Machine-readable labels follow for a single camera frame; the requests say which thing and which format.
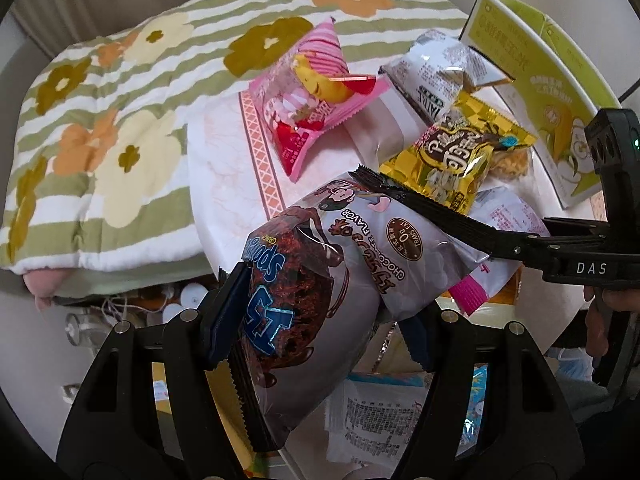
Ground clear packet crispy noodle cake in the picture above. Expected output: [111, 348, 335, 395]
[492, 146, 535, 187]

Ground white packet pink stripe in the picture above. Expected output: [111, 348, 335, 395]
[447, 185, 552, 317]

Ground blue cartoon snack packet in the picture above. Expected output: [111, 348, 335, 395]
[456, 364, 495, 442]

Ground light blue plastic bag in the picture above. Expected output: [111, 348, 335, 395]
[551, 345, 602, 387]

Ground gold yellow snack packet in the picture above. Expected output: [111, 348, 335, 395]
[379, 91, 538, 216]

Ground floral striped blanket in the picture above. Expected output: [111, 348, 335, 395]
[0, 0, 471, 277]

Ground grey white snack packet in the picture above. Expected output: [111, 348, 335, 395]
[379, 29, 517, 126]

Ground person's right hand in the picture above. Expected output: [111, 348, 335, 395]
[582, 286, 640, 357]

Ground pink snack packet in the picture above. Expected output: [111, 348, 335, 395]
[247, 16, 393, 183]

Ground pink cushion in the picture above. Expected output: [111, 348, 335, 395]
[22, 269, 76, 310]

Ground green yellow cardboard box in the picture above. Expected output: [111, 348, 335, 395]
[459, 0, 626, 211]

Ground chocolate cake snack packet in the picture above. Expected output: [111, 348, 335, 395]
[227, 167, 501, 453]

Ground white packet black text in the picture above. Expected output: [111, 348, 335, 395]
[325, 374, 437, 467]

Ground white cable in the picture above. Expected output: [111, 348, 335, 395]
[100, 287, 168, 320]

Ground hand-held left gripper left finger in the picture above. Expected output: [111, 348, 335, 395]
[55, 261, 252, 480]

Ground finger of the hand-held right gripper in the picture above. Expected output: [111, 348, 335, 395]
[542, 216, 610, 242]
[487, 232, 621, 287]

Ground dark clothing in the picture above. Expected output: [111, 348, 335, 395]
[580, 382, 640, 480]

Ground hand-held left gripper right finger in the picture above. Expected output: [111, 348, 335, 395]
[400, 310, 588, 480]

